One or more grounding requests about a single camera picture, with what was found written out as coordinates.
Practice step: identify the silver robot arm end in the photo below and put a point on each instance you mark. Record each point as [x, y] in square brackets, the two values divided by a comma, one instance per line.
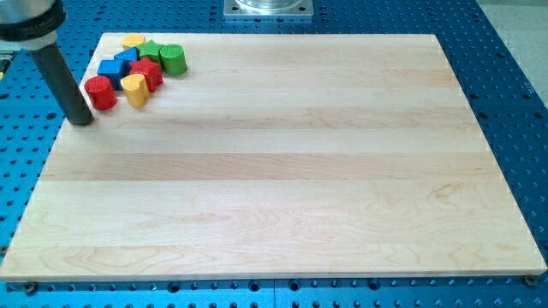
[30, 24]

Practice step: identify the red star block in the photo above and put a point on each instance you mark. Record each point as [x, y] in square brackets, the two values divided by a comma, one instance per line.
[151, 70]

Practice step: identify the green star block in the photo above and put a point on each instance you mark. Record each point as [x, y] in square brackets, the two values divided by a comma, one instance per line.
[151, 50]

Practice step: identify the yellow hexagon block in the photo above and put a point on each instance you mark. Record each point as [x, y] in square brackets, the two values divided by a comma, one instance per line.
[133, 40]

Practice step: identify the light wooden board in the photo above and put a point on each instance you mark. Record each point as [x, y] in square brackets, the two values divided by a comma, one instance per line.
[278, 156]

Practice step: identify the green cylinder block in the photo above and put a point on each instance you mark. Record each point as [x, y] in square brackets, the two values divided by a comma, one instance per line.
[173, 59]

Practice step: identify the yellow heart block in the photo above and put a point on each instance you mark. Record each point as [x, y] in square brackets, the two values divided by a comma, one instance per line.
[136, 90]

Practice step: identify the blue triangle block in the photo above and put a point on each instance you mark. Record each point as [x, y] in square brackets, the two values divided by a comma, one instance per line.
[128, 55]

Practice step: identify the blue cube block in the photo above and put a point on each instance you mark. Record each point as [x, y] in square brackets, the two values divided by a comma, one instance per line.
[114, 70]

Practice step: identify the red cylinder block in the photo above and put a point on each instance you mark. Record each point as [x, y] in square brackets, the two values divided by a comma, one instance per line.
[101, 92]

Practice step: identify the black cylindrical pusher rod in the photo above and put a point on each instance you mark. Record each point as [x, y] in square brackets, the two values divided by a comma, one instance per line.
[57, 75]

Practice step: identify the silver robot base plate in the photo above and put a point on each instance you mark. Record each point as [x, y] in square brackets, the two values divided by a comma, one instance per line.
[267, 8]

